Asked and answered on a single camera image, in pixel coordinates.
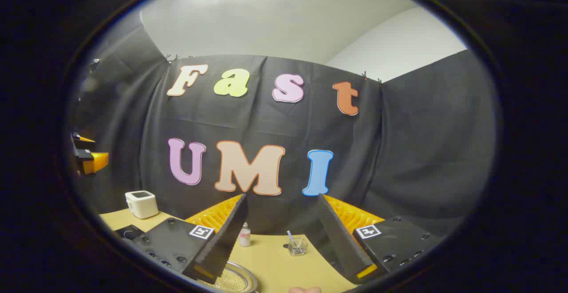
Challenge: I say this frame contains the black induction cooktop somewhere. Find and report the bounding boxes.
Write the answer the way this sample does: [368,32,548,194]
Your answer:
[114,225,146,242]

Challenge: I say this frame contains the steel pot with black handle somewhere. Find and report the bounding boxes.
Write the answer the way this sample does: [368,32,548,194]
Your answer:
[197,261,259,293]

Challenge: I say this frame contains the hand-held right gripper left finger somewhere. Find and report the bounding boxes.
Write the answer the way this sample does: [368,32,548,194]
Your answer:
[132,193,249,285]

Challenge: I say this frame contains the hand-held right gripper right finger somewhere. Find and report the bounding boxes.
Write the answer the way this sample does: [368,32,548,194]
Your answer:
[317,193,444,285]

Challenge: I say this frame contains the pile of yellow soybeans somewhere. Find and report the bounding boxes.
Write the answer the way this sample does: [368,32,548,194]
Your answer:
[208,268,249,292]

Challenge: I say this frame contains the white toaster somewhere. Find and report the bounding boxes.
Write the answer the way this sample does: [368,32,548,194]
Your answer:
[125,190,159,220]

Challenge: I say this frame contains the clear glass cup with straw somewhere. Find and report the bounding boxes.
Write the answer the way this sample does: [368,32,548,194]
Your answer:
[286,230,308,256]

